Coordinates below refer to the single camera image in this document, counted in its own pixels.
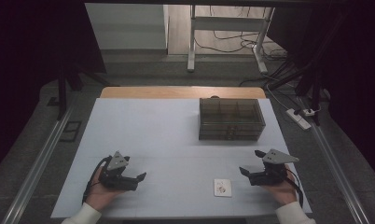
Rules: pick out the dark curtain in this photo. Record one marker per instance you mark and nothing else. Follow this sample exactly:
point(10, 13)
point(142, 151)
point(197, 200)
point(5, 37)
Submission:
point(356, 77)
point(27, 62)

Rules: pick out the translucent brown drawer box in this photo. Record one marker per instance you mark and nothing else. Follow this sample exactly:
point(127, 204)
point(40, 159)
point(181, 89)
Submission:
point(230, 113)

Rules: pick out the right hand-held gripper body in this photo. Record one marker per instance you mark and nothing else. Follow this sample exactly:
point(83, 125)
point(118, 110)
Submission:
point(275, 157)

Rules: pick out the white plug adapter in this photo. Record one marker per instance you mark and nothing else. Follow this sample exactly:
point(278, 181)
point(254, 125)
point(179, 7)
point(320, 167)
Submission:
point(308, 112)

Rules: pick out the black metal stand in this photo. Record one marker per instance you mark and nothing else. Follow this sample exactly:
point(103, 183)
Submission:
point(315, 96)
point(62, 93)

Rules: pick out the white table mat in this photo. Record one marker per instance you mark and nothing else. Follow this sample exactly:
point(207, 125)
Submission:
point(163, 140)

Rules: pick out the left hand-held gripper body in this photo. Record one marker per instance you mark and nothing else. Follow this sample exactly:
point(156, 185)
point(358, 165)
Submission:
point(117, 161)

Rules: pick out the person's right hand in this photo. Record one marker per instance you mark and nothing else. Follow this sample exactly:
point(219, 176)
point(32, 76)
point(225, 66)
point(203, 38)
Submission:
point(285, 193)

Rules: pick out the black floor frame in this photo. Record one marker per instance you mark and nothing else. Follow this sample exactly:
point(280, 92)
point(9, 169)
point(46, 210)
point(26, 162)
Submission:
point(71, 131)

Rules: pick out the white desk frame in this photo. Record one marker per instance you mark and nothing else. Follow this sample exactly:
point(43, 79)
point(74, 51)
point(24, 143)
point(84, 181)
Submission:
point(226, 23)

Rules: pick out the metal floor rail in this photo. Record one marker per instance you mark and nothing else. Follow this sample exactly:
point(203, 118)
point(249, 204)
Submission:
point(36, 169)
point(338, 168)

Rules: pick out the white power strip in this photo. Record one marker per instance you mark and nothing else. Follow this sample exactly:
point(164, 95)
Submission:
point(298, 118)

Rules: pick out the white card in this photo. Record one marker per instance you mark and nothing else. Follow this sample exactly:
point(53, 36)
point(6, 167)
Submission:
point(223, 187)

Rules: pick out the person's left hand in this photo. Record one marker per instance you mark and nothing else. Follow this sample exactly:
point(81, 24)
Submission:
point(98, 194)

